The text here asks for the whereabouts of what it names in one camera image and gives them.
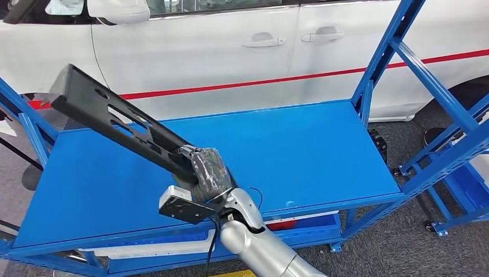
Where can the red item in bin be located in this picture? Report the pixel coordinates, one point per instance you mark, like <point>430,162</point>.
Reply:
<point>281,225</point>

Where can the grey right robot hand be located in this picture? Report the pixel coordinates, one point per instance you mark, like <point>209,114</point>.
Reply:
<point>210,176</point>

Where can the black round stanchion base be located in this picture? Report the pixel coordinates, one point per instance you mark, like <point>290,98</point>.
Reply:
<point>439,138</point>

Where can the black stanchion pole with base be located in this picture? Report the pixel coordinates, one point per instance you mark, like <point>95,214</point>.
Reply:
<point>32,177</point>

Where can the black ribbed part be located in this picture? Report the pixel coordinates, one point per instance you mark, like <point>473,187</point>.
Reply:
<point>378,145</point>

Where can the white car with red stripe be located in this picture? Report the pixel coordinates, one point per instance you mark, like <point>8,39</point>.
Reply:
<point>229,76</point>

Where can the red barrier belt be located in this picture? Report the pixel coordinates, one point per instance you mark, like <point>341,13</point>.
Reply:
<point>38,104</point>

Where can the blue steel shelf rack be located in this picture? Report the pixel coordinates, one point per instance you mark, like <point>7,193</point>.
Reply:
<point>267,153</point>
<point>462,187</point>

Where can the blue plastic bin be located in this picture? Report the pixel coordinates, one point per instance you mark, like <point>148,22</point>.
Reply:
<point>313,231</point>
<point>179,237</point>

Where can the black plastic panel part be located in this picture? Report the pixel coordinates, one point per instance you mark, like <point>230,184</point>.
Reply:
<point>72,95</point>

